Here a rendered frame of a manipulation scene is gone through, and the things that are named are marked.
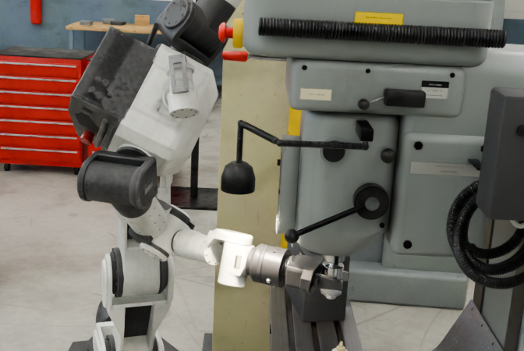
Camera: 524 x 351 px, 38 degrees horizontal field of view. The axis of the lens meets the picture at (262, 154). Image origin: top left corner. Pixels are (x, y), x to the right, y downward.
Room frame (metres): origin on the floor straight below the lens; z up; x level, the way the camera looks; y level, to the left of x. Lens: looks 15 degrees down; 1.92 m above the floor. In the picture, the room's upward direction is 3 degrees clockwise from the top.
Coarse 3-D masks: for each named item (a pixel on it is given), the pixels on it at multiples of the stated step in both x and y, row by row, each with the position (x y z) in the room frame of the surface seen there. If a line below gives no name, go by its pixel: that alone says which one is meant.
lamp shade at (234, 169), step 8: (224, 168) 1.51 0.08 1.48; (232, 168) 1.49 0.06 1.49; (240, 168) 1.49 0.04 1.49; (248, 168) 1.50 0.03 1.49; (224, 176) 1.49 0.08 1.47; (232, 176) 1.48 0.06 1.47; (240, 176) 1.48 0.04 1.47; (248, 176) 1.49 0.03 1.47; (224, 184) 1.49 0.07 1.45; (232, 184) 1.48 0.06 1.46; (240, 184) 1.48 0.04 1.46; (248, 184) 1.48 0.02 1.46; (232, 192) 1.48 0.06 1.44; (240, 192) 1.48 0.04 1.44; (248, 192) 1.49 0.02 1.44
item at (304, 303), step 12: (300, 252) 1.91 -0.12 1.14; (312, 252) 1.88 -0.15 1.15; (348, 264) 1.87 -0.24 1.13; (288, 288) 2.01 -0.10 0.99; (300, 300) 1.88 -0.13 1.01; (312, 300) 1.85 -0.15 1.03; (324, 300) 1.85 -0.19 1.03; (336, 300) 1.86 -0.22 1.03; (300, 312) 1.87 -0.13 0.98; (312, 312) 1.85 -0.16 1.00; (324, 312) 1.86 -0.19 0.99; (336, 312) 1.86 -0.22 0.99
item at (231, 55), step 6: (222, 54) 1.63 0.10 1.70; (228, 54) 1.63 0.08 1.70; (234, 54) 1.63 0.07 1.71; (240, 54) 1.63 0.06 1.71; (246, 54) 1.63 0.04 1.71; (252, 54) 1.64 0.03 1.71; (228, 60) 1.63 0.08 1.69; (234, 60) 1.63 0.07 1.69; (240, 60) 1.63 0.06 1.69; (246, 60) 1.63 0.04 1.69; (270, 60) 1.63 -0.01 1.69; (276, 60) 1.63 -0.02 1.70; (282, 60) 1.63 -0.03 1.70
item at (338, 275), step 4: (324, 272) 1.53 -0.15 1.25; (328, 272) 1.52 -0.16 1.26; (332, 272) 1.52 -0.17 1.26; (336, 272) 1.52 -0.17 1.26; (340, 272) 1.52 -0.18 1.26; (332, 276) 1.52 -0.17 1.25; (336, 276) 1.52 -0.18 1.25; (340, 276) 1.52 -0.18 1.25; (324, 292) 1.52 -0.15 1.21; (328, 292) 1.52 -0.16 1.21; (332, 292) 1.52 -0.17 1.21; (336, 292) 1.52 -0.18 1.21; (340, 292) 1.53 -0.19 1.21
